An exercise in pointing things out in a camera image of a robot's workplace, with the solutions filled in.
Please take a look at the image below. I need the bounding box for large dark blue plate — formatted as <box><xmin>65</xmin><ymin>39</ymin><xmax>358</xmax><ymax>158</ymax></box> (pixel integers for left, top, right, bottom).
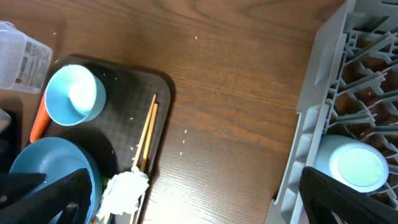
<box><xmin>9</xmin><ymin>137</ymin><xmax>102</xmax><ymax>223</ymax></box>

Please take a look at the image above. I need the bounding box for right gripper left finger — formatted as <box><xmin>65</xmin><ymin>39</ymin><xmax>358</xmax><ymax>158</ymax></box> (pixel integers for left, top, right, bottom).
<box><xmin>1</xmin><ymin>169</ymin><xmax>92</xmax><ymax>223</ymax></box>

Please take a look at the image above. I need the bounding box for orange carrot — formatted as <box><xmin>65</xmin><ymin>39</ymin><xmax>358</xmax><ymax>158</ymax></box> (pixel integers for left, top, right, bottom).
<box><xmin>29</xmin><ymin>92</ymin><xmax>50</xmax><ymax>143</ymax></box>

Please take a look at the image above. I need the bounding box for small light blue bowl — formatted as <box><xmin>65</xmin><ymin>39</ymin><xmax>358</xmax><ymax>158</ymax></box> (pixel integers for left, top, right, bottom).
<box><xmin>45</xmin><ymin>64</ymin><xmax>106</xmax><ymax>126</ymax></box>

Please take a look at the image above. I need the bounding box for light blue cup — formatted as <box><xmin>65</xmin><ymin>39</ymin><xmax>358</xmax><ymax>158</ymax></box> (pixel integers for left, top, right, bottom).
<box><xmin>313</xmin><ymin>134</ymin><xmax>389</xmax><ymax>193</ymax></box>

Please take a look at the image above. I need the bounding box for dark brown serving tray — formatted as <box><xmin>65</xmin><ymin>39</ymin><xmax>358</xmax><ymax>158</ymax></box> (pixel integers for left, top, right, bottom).
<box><xmin>26</xmin><ymin>55</ymin><xmax>172</xmax><ymax>224</ymax></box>

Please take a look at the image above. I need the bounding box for grey dishwasher rack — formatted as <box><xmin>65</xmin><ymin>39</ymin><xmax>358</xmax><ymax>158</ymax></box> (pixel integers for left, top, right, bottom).
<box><xmin>266</xmin><ymin>0</ymin><xmax>397</xmax><ymax>223</ymax></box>

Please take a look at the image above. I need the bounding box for black waste tray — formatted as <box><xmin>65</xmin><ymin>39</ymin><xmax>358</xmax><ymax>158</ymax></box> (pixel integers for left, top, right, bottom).
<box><xmin>1</xmin><ymin>109</ymin><xmax>17</xmax><ymax>173</ymax></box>

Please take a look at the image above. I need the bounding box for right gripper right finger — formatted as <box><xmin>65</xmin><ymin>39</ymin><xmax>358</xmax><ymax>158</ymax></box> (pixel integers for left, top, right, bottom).
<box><xmin>298</xmin><ymin>166</ymin><xmax>397</xmax><ymax>224</ymax></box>

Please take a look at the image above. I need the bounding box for clear plastic bin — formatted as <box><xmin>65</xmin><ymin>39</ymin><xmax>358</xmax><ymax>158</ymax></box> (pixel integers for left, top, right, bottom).
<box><xmin>1</xmin><ymin>21</ymin><xmax>52</xmax><ymax>94</ymax></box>

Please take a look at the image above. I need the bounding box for white napkin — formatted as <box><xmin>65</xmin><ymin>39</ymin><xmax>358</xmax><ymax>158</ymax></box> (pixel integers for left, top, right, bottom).
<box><xmin>96</xmin><ymin>166</ymin><xmax>149</xmax><ymax>222</ymax></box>

